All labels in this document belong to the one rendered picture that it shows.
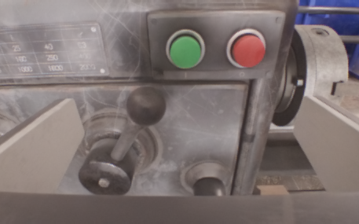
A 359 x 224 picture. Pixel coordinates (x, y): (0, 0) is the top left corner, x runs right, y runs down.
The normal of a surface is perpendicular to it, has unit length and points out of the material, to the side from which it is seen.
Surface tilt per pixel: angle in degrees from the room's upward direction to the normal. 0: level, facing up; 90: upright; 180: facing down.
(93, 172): 90
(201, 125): 90
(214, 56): 90
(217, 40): 90
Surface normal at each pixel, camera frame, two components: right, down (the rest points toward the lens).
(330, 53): -0.03, -0.23
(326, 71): -0.03, 0.07
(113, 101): -0.02, 0.52
